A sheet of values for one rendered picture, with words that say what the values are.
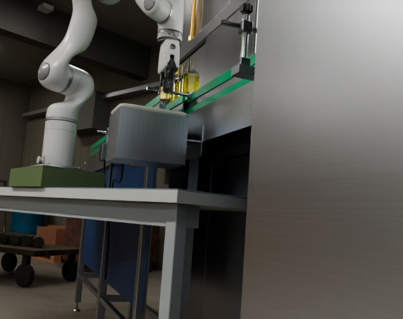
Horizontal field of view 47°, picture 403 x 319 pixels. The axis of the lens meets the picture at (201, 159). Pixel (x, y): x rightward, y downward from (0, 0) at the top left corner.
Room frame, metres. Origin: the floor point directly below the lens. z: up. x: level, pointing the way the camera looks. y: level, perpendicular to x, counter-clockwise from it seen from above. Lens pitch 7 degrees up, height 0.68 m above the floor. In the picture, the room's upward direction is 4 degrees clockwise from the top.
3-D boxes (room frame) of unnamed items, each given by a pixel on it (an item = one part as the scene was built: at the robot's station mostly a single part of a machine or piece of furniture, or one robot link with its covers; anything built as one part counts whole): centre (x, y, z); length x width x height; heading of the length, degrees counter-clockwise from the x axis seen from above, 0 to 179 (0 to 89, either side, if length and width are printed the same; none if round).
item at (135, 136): (1.48, 0.16, 0.92); 0.27 x 0.17 x 0.15; 112
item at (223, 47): (1.58, -0.16, 1.32); 0.90 x 0.03 x 0.34; 22
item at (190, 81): (1.78, 0.06, 1.16); 0.06 x 0.06 x 0.21; 22
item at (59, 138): (1.76, 0.55, 0.91); 0.19 x 0.19 x 0.18
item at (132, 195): (2.23, 0.09, 0.73); 1.58 x 1.52 x 0.04; 46
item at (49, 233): (6.42, 1.82, 0.21); 1.14 x 0.81 x 0.41; 46
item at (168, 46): (1.47, 0.13, 1.21); 0.10 x 0.07 x 0.11; 20
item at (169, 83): (1.44, 0.12, 1.11); 0.03 x 0.03 x 0.07; 20
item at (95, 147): (2.46, 0.47, 1.09); 1.75 x 0.01 x 0.08; 22
